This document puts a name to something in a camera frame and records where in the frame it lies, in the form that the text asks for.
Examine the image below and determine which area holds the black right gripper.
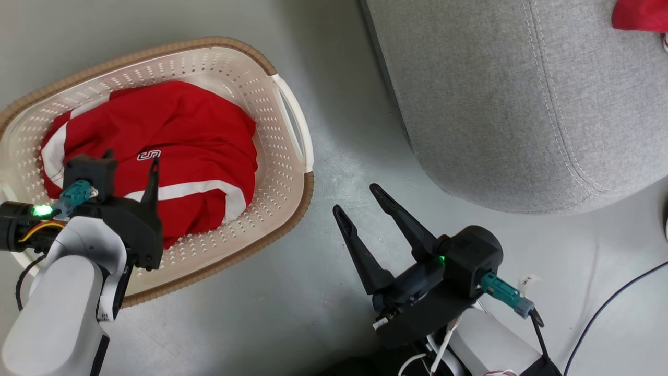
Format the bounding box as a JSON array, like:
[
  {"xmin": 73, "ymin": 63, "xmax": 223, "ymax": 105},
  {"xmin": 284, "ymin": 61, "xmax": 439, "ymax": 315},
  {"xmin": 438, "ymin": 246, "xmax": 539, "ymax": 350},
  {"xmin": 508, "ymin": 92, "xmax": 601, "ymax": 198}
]
[{"xmin": 332, "ymin": 183, "xmax": 481, "ymax": 349}]

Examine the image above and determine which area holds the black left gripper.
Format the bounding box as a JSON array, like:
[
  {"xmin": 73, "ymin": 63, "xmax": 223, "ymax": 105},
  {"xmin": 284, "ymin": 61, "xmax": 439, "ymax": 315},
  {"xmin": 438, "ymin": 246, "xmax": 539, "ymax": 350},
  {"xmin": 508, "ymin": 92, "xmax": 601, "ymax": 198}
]
[{"xmin": 0, "ymin": 149, "xmax": 163, "ymax": 271}]

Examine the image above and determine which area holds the red jersey with white stripes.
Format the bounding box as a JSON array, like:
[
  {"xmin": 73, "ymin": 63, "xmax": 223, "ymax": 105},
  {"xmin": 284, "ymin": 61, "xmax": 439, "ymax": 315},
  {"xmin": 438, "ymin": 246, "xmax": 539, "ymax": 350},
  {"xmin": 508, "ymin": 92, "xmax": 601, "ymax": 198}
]
[{"xmin": 40, "ymin": 80, "xmax": 259, "ymax": 250}]

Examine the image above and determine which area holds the red cloth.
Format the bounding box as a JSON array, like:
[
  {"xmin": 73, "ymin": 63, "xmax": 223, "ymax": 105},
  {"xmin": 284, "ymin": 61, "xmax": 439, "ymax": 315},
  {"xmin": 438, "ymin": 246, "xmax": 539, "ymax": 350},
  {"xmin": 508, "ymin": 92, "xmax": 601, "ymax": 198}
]
[{"xmin": 612, "ymin": 0, "xmax": 668, "ymax": 53}]

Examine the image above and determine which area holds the grey fabric sofa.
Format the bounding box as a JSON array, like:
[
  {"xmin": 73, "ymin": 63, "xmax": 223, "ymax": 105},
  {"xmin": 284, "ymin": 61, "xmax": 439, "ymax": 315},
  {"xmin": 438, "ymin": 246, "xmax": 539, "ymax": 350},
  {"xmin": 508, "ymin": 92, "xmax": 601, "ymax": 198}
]
[{"xmin": 359, "ymin": 0, "xmax": 668, "ymax": 215}]

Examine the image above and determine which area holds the cream perforated laundry basket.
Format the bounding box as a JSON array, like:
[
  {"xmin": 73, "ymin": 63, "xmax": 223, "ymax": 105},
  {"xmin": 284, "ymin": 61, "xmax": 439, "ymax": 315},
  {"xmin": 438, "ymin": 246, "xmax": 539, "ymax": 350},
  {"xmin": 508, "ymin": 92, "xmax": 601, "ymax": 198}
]
[{"xmin": 0, "ymin": 36, "xmax": 315, "ymax": 308}]

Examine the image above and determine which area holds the teal left camera connector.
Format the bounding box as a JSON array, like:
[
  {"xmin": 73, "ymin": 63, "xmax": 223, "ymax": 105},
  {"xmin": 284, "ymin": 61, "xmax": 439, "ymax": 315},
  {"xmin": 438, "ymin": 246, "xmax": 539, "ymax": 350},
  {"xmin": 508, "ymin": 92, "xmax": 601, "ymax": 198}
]
[{"xmin": 52, "ymin": 180, "xmax": 99, "ymax": 220}]

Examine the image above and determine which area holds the teal camera connector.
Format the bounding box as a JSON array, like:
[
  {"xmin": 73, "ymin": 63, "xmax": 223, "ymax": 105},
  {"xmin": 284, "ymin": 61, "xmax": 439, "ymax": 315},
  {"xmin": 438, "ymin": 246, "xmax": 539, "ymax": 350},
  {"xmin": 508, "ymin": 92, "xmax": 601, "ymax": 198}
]
[
  {"xmin": 480, "ymin": 272, "xmax": 535, "ymax": 319},
  {"xmin": 52, "ymin": 180, "xmax": 99, "ymax": 220}
]

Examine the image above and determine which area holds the yellow red wire bundle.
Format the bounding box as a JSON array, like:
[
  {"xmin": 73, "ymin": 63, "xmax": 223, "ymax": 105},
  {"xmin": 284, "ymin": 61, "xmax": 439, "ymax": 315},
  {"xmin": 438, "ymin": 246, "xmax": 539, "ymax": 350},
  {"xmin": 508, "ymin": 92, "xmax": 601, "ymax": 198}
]
[{"xmin": 19, "ymin": 221, "xmax": 66, "ymax": 244}]

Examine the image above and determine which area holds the white right arm cable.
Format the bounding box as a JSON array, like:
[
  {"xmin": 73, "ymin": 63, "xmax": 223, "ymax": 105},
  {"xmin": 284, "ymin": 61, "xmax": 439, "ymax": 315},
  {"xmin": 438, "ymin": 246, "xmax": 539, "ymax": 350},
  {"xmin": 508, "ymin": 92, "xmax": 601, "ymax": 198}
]
[{"xmin": 398, "ymin": 316, "xmax": 465, "ymax": 376}]

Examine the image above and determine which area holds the teal right camera connector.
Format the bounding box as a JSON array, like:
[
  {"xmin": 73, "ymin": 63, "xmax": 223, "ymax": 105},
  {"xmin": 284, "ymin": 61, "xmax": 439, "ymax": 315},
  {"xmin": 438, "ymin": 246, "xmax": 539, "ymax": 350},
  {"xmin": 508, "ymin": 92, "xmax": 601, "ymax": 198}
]
[{"xmin": 480, "ymin": 272, "xmax": 535, "ymax": 319}]

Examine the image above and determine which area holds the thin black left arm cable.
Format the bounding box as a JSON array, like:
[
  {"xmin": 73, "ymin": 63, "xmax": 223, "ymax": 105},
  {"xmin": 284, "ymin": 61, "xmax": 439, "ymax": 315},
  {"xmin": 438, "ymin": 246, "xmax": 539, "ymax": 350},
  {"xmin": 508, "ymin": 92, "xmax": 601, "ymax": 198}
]
[{"xmin": 15, "ymin": 254, "xmax": 47, "ymax": 312}]

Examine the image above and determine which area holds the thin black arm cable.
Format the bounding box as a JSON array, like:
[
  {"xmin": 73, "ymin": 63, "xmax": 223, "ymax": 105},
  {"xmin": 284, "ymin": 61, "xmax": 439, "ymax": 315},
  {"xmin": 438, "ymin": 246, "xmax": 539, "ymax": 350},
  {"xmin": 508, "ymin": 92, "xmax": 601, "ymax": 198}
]
[
  {"xmin": 15, "ymin": 254, "xmax": 47, "ymax": 312},
  {"xmin": 528, "ymin": 308, "xmax": 552, "ymax": 366}
]

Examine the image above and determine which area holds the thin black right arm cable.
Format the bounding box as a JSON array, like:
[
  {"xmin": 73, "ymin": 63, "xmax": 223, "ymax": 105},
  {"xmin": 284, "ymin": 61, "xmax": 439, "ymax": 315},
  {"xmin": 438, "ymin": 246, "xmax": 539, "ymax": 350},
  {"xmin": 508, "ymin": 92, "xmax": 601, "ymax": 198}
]
[{"xmin": 528, "ymin": 308, "xmax": 552, "ymax": 366}]

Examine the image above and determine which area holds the dark floor cable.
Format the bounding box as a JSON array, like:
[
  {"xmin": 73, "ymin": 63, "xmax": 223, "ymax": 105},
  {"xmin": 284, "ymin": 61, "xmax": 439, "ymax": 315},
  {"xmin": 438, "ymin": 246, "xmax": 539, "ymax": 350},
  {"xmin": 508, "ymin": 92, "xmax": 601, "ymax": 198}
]
[{"xmin": 563, "ymin": 260, "xmax": 668, "ymax": 376}]

